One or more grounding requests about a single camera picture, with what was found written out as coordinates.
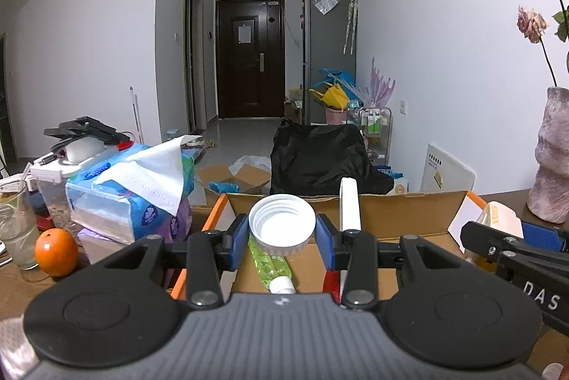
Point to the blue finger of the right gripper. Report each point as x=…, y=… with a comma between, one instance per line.
x=544, y=238

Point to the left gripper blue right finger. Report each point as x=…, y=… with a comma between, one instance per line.
x=329, y=242

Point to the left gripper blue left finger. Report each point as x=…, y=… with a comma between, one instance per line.
x=235, y=242

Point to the large white bottle cap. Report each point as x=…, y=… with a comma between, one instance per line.
x=282, y=224

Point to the green transparent plastic bottle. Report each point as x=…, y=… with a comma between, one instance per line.
x=273, y=271

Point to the white cream perfume-style bottle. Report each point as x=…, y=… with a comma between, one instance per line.
x=499, y=218

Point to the pink textured flower vase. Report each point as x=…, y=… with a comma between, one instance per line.
x=548, y=198

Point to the open cardboard box on floor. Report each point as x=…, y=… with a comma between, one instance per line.
x=248, y=179

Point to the purple tissue pack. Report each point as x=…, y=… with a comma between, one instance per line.
x=172, y=228

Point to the red cardboard produce box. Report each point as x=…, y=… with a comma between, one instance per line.
x=436, y=216

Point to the black bag on chair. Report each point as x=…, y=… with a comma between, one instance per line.
x=311, y=160

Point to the blue tissue pack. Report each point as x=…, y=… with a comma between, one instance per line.
x=123, y=197

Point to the white flat panel box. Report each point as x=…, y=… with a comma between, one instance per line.
x=443, y=173

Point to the yellow and blue bags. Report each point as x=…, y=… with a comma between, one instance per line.
x=336, y=91

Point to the purple decorative feather plant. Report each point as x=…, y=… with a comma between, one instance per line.
x=380, y=88

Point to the orange fruit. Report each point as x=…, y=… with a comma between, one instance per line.
x=56, y=252

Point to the grey refrigerator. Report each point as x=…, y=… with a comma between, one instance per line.
x=323, y=41

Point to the black gripper tool on container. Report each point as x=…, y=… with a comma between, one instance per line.
x=71, y=131

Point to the clear storage container white lid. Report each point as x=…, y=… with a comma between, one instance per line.
x=51, y=175

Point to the dark wooden entrance door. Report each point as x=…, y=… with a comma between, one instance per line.
x=250, y=58

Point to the clear drinking glass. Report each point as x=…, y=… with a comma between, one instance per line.
x=19, y=229

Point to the white wire storage cart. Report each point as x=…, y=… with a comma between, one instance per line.
x=376, y=127

